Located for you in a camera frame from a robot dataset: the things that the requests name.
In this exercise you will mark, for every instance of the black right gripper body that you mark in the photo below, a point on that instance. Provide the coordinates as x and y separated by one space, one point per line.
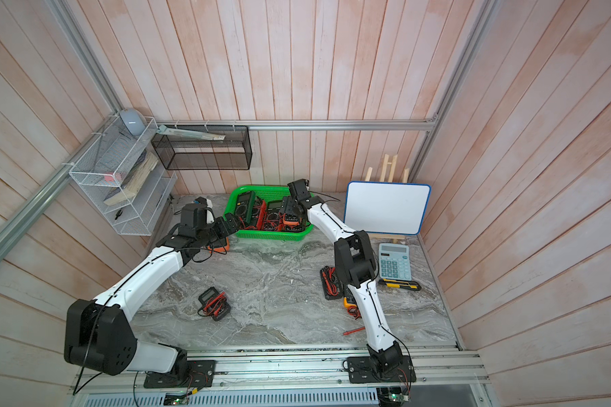
296 206

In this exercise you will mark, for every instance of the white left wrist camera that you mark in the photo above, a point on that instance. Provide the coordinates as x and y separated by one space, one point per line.
203 212

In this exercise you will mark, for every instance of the red clamp multimeter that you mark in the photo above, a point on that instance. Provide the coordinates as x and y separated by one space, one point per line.
258 214

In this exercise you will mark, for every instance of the white wire wall shelf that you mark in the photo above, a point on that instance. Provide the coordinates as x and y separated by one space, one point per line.
105 165

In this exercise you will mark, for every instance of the large red Aneng multimeter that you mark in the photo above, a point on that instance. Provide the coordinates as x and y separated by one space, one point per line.
273 221

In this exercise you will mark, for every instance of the light blue calculator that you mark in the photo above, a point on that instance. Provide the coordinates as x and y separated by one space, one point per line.
394 262

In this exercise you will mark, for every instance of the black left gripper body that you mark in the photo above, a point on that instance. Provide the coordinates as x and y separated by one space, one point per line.
205 234

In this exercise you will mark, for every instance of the wooden easel stand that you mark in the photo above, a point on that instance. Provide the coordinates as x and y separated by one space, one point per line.
387 174

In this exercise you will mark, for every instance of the small black red multimeter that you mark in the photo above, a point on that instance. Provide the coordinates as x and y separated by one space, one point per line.
214 304

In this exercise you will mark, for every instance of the yellow clamp meter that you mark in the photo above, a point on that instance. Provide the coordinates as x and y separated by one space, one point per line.
351 308

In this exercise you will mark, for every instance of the red loose test probe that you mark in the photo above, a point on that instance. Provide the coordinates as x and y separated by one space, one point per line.
347 333

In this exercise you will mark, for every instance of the grey computer mouse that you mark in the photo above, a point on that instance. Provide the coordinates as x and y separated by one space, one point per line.
134 121

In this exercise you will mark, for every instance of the black multimeter with red leads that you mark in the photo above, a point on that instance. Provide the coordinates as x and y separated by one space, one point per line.
330 283

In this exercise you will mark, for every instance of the yellow black utility knife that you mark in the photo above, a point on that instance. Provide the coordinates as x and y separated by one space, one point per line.
411 286

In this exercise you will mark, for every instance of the black mesh wall basket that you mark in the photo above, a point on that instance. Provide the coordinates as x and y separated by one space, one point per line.
203 147

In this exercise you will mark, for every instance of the blue framed whiteboard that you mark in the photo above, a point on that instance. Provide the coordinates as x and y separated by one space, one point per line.
386 208

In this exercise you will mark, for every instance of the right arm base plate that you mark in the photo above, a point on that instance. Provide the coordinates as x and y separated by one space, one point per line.
361 370

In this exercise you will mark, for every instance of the book in wire shelf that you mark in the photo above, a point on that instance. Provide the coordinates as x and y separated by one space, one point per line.
134 181

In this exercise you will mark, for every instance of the green plastic basket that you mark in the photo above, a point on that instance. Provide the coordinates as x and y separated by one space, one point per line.
268 193

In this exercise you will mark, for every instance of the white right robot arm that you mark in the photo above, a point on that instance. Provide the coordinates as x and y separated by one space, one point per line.
356 266

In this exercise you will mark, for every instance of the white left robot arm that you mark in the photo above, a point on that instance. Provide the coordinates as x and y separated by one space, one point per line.
98 331

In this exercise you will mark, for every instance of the orange Victor multimeter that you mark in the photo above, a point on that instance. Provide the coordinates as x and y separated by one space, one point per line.
290 214

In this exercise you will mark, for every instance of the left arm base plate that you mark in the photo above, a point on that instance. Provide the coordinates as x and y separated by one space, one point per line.
198 374

